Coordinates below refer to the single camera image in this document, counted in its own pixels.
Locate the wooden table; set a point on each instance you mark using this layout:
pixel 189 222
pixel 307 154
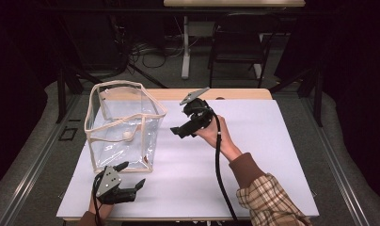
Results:
pixel 241 93

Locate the black metal stand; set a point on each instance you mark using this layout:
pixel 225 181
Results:
pixel 318 103
pixel 61 100

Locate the aluminium floor rail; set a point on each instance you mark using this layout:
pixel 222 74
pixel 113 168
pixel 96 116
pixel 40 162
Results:
pixel 38 163
pixel 334 163

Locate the black tripod leg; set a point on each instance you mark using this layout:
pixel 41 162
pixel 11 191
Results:
pixel 147 76

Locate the black chair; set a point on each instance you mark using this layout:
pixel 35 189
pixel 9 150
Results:
pixel 236 47

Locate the small white ball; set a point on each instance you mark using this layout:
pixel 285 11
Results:
pixel 127 135

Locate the person's left hand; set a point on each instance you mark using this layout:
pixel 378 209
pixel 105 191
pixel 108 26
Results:
pixel 102 211

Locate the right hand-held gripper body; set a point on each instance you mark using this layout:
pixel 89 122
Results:
pixel 197 113

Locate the person's right hand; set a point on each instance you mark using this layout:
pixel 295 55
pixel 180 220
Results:
pixel 224 139

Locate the white table mat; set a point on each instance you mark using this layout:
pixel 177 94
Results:
pixel 272 132

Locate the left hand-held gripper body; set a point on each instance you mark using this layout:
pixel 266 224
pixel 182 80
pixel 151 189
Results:
pixel 109 182

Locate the clear plastic bag beige trim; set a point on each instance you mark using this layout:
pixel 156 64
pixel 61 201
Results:
pixel 116 150

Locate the white-legged desk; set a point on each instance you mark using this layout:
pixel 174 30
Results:
pixel 235 3

